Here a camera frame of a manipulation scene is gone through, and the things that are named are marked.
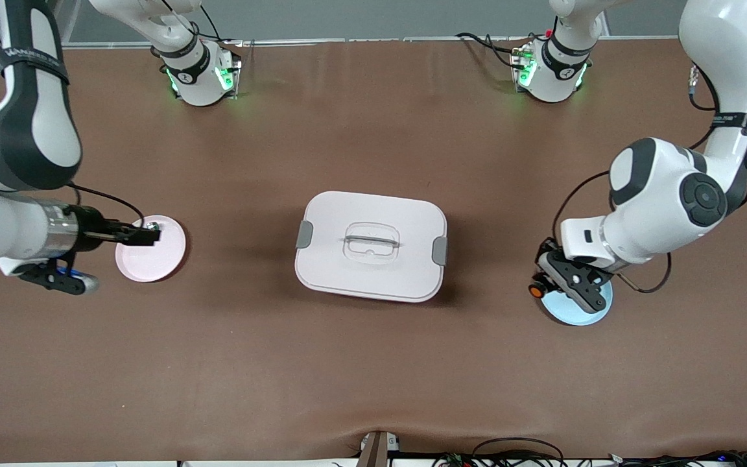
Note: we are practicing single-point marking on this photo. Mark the white lidded storage box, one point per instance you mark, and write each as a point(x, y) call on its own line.
point(373, 275)

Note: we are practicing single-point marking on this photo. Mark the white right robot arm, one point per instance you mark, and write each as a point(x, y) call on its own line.
point(17, 130)

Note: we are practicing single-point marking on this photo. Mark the pink round plate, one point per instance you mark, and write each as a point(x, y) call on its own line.
point(153, 266)

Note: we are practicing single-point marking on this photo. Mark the light blue round plate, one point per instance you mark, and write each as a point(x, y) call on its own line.
point(574, 318)

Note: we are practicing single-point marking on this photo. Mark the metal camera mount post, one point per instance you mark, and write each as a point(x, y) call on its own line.
point(373, 451)

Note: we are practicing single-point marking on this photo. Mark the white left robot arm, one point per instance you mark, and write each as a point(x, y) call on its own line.
point(665, 194)

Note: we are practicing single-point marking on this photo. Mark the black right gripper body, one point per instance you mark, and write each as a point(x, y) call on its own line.
point(92, 228)

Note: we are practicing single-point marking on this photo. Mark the brown table mat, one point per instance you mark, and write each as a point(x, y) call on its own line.
point(373, 376)

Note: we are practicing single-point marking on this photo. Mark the orange push-button switch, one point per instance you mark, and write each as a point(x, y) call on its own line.
point(535, 291)

